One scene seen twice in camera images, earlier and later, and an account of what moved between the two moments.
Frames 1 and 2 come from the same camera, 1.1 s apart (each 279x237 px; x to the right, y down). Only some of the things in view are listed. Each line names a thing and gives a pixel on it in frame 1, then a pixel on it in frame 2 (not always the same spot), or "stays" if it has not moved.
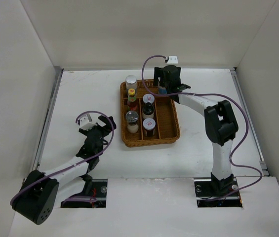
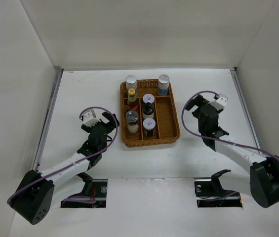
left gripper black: [106, 129] stays
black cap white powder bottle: [148, 111] stays
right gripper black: [158, 73] to [198, 101]
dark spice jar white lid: [148, 124] stays
